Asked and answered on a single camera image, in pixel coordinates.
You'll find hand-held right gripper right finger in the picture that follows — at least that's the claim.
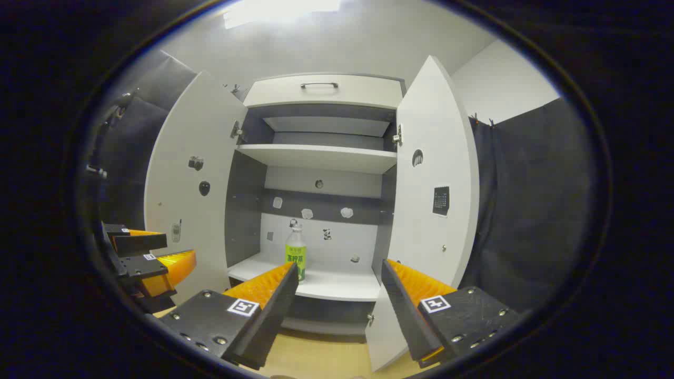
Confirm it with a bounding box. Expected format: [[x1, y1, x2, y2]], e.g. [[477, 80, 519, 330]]
[[380, 258, 523, 369]]

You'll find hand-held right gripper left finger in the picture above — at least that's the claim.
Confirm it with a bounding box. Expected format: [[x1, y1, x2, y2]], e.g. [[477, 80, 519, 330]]
[[157, 262, 300, 371]]

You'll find white cabinet door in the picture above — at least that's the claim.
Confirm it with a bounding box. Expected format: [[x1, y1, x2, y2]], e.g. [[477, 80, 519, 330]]
[[144, 71, 248, 306], [364, 55, 481, 373]]

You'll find clear bottle with green label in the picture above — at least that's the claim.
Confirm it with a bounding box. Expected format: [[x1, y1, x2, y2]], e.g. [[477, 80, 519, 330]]
[[285, 218, 308, 285]]

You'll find white cabinet shelf board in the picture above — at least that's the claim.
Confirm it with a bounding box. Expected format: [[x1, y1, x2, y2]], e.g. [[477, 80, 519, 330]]
[[236, 143, 399, 175], [227, 252, 381, 302]]

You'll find white cabinet drawer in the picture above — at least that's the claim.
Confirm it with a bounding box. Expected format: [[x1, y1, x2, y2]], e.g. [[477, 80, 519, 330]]
[[243, 74, 406, 110]]

